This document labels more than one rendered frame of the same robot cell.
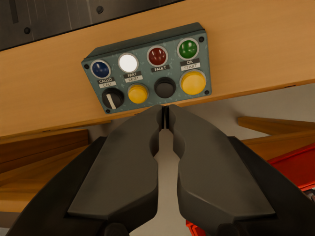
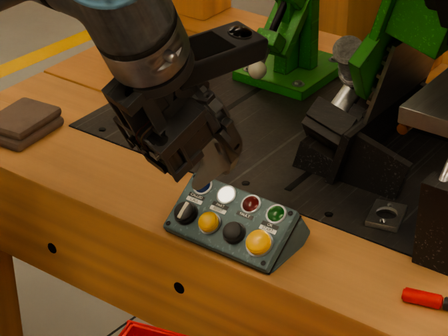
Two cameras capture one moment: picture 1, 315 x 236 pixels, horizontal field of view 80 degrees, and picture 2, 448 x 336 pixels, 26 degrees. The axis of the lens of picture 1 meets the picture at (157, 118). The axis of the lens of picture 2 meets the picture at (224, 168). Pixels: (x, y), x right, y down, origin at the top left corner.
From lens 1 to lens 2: 0.96 m
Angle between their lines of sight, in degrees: 54
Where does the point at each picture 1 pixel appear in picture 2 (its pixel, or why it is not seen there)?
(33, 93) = (117, 183)
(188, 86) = (252, 237)
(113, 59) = (219, 185)
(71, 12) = not seen: hidden behind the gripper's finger
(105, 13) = (247, 187)
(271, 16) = (372, 269)
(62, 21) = not seen: hidden behind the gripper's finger
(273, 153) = not seen: outside the picture
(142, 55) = (241, 196)
